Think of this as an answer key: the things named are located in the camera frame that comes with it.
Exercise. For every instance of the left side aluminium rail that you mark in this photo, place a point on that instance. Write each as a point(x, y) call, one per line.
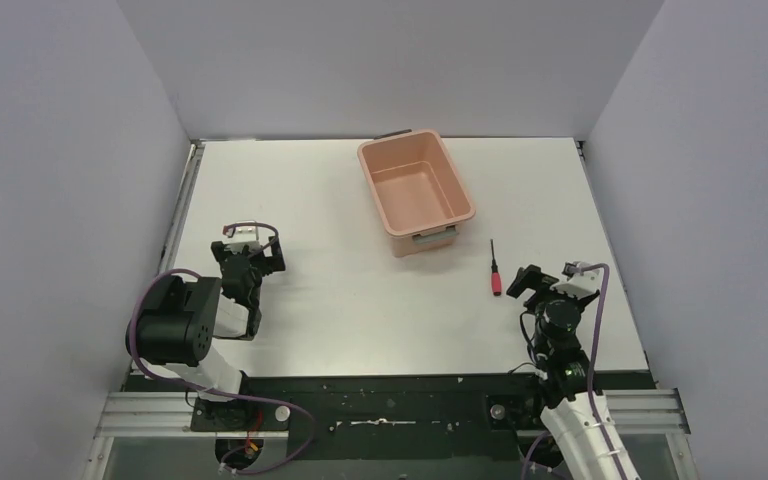
point(174, 233)

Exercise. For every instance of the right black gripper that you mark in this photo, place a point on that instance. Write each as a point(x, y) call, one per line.
point(537, 285)

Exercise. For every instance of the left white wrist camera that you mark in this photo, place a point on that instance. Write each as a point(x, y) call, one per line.
point(242, 234)

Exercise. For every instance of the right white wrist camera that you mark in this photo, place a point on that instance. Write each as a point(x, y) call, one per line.
point(581, 280)

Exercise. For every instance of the aluminium rail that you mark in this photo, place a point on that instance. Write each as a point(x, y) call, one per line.
point(174, 233)
point(166, 414)

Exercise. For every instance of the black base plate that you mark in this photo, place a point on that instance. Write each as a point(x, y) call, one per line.
point(512, 424)

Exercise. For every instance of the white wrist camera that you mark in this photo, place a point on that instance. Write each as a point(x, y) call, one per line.
point(242, 234)
point(581, 280)

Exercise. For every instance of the red black screwdriver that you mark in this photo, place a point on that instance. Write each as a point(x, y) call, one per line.
point(495, 279)

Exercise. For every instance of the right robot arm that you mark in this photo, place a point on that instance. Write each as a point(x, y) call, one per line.
point(563, 347)

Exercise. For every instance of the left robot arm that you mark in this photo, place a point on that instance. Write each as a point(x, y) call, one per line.
point(178, 320)

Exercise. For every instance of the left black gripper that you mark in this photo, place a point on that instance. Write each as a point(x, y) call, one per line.
point(247, 257)

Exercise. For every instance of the pink plastic bin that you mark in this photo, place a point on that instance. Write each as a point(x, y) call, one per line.
point(417, 189)

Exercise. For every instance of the aluminium front rail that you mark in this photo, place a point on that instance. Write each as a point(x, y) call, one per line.
point(166, 414)

